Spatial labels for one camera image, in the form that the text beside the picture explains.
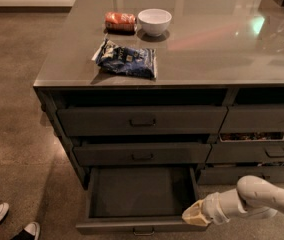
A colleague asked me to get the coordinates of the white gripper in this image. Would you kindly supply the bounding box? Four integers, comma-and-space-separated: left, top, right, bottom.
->
182, 192, 230, 227

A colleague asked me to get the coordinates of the grey drawer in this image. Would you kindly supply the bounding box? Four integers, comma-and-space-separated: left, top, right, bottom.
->
206, 140, 284, 164
198, 166, 284, 185
57, 106, 227, 136
76, 166, 205, 236
220, 105, 284, 133
73, 142, 211, 166

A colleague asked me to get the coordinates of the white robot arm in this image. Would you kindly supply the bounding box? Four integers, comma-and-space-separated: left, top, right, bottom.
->
182, 175, 284, 227

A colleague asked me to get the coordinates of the grey drawer cabinet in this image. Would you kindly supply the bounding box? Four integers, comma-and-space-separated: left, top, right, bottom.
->
34, 0, 284, 183

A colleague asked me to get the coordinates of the blue chip bag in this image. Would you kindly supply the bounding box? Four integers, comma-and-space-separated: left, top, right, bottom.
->
92, 39, 157, 79

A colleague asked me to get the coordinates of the white bowl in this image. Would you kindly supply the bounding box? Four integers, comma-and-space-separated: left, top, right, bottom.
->
138, 9, 172, 37

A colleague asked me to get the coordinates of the orange snack packet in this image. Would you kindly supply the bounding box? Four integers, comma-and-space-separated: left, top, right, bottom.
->
105, 12, 136, 32

